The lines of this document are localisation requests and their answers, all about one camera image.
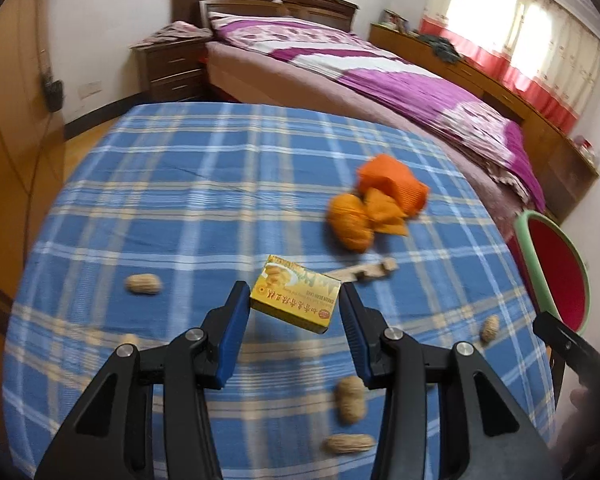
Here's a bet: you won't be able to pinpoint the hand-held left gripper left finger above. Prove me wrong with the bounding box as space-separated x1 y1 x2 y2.
35 280 253 480

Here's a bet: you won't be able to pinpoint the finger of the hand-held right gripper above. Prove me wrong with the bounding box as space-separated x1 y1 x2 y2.
532 311 600 387

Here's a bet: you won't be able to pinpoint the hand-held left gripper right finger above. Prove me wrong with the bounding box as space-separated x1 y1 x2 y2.
339 282 566 480

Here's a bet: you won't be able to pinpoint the small yellow box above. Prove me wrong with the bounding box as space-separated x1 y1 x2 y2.
249 254 342 335

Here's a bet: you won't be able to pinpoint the red bin with green rim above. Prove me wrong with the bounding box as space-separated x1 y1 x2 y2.
512 210 591 333

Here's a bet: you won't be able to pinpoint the person's right hand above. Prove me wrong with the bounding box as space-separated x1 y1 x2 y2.
555 389 595 467

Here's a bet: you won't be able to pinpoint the peanut in shell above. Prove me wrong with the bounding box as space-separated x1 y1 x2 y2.
125 273 162 296
336 376 367 425
324 434 376 455
481 315 501 345

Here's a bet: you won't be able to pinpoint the small wooden block piece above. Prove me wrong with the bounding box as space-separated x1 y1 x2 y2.
337 257 398 283

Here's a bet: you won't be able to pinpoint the orange peel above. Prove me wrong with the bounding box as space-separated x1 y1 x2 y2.
364 187 410 237
328 192 373 253

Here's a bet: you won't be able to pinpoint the blue plaid tablecloth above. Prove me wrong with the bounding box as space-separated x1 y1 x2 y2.
2 101 556 480

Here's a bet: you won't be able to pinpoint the orange knitted cloth bundle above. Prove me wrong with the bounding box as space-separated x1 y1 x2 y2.
356 155 430 218

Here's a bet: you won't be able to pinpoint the long wooden window cabinet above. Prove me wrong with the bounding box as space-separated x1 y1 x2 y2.
369 22 600 226

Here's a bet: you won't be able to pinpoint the small red white container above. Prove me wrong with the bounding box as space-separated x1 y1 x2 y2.
574 136 600 163

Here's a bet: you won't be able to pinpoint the mauve bedspread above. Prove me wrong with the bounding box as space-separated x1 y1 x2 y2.
205 42 531 241

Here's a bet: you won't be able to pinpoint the bed with purple blanket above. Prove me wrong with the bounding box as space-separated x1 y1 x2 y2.
207 10 546 211

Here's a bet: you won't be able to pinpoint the brown wooden nightstand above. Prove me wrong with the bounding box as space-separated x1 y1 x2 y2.
131 35 213 103

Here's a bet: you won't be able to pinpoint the white and red curtains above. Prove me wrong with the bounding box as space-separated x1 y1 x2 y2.
420 0 600 133

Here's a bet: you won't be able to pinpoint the light wooden wardrobe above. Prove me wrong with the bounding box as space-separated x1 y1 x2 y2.
0 0 76 341

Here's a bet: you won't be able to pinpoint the purple floral pillow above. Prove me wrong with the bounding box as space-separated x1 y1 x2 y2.
207 10 353 56

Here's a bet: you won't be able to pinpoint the grey clothes pile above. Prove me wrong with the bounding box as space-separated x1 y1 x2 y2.
417 34 463 65

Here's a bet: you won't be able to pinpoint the pink floral cloth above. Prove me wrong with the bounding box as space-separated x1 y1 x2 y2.
130 21 213 50

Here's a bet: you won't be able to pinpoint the colourful books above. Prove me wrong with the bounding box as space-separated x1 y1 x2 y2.
382 9 410 30

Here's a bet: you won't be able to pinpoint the black power cable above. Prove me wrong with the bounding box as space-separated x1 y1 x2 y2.
25 107 57 198

